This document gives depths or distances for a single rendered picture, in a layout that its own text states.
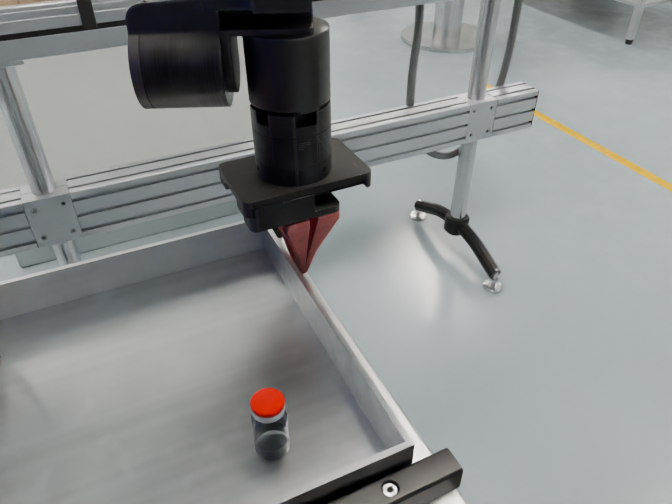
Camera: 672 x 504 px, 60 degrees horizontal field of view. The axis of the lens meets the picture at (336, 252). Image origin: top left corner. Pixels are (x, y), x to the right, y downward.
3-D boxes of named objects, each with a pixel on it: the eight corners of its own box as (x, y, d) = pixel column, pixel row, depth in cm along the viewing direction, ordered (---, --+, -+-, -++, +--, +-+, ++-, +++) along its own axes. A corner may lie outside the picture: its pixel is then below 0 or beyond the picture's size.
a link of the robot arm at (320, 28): (330, 20, 35) (327, -4, 39) (215, 23, 34) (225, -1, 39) (332, 127, 39) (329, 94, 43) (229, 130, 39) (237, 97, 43)
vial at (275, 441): (261, 467, 36) (256, 424, 33) (250, 439, 37) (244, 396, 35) (295, 453, 36) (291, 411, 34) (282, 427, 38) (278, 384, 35)
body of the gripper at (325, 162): (219, 184, 45) (205, 94, 41) (336, 156, 49) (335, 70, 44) (246, 226, 41) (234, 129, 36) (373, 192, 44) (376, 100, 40)
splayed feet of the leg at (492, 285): (488, 296, 179) (495, 261, 171) (404, 215, 215) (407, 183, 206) (508, 289, 182) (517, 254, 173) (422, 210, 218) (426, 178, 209)
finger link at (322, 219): (235, 263, 51) (221, 168, 45) (309, 241, 53) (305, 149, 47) (261, 310, 46) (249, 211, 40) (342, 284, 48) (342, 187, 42)
